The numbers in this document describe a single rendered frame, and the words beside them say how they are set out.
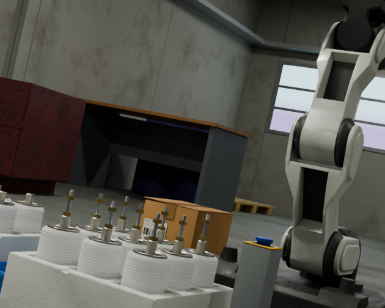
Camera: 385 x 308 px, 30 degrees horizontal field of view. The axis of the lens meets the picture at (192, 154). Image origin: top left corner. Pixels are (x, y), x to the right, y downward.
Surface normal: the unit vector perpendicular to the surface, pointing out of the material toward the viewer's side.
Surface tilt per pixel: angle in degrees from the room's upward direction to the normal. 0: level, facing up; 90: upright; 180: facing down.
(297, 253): 106
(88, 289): 90
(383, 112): 90
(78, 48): 90
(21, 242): 90
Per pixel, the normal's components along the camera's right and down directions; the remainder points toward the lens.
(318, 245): -0.50, 0.17
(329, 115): -0.33, -0.50
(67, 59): 0.87, 0.18
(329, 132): -0.41, -0.29
